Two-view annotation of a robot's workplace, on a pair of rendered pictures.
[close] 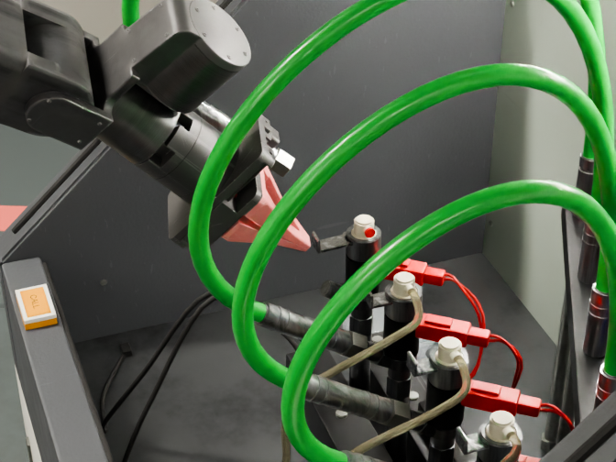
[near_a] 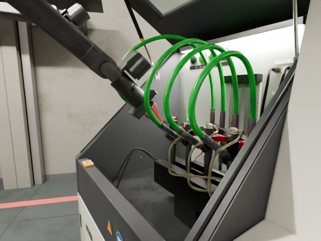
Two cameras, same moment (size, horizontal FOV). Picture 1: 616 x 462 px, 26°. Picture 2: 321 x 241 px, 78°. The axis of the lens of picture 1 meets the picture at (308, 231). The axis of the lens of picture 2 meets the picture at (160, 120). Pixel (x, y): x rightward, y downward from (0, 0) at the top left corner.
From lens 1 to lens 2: 0.57 m
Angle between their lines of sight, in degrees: 29
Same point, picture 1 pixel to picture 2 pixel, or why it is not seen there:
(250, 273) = (169, 86)
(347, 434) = (176, 169)
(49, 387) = (94, 175)
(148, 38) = (129, 57)
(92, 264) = (99, 160)
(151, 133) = (129, 83)
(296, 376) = (193, 95)
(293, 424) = (193, 114)
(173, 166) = (134, 93)
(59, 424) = (98, 181)
